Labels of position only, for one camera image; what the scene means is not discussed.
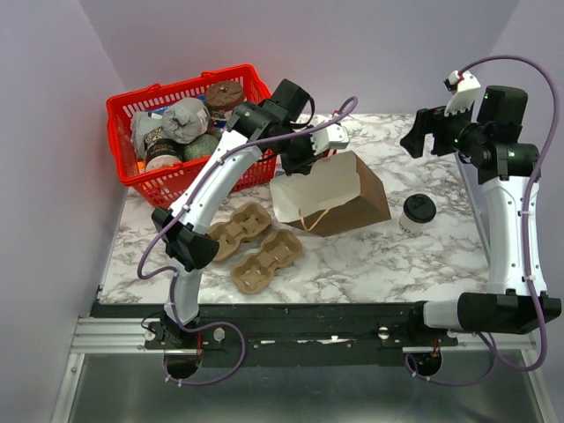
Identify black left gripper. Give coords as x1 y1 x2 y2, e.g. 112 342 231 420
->
269 124 326 177

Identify cardboard cup carrier tray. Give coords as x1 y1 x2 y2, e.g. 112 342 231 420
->
207 202 271 263

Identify black mounting base rail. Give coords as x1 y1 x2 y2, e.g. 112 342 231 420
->
91 303 457 367

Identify black gold labelled jar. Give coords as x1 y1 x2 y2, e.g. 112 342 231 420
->
144 127 182 173

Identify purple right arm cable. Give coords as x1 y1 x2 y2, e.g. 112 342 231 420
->
404 55 560 388

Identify red plastic shopping basket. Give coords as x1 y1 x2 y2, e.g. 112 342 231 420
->
107 64 271 208

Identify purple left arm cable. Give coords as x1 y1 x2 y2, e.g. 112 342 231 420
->
137 96 359 388

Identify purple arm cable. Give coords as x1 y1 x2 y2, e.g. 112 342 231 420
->
137 96 359 388
404 55 560 388

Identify brown paper bag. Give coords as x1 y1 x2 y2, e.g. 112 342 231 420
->
270 151 391 237

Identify brown lidded round container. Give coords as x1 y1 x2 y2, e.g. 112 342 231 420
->
204 80 246 121

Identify white paper coffee cup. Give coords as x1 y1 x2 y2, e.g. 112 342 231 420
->
398 212 427 235

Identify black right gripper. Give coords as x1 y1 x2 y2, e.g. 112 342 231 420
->
399 99 488 158

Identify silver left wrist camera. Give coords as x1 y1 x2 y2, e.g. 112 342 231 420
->
311 123 350 155

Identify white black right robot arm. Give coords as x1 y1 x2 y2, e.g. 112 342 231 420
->
400 85 561 345

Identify grey crumpled bag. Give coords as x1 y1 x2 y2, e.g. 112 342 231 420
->
130 98 210 158

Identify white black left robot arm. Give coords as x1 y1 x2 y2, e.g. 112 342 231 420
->
152 79 348 348

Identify green round melon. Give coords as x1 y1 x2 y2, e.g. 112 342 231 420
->
182 133 219 162

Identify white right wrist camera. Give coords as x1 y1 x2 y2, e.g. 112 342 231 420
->
444 70 481 116

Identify black plastic cup lid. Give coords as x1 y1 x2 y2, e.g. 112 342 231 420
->
403 193 437 224

